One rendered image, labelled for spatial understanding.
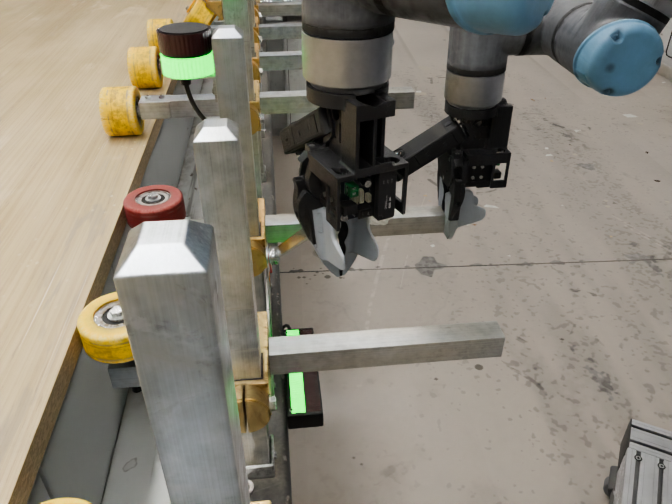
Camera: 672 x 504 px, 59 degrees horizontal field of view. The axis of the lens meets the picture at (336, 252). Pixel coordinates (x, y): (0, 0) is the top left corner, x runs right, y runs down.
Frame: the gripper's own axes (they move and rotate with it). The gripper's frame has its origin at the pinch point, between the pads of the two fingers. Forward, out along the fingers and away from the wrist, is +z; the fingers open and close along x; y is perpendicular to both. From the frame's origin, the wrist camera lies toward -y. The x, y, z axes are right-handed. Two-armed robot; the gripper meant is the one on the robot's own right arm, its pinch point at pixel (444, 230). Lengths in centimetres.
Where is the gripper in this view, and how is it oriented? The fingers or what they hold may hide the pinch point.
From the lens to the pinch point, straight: 91.4
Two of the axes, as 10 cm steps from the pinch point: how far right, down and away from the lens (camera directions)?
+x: -1.1, -5.5, 8.3
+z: 0.2, 8.3, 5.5
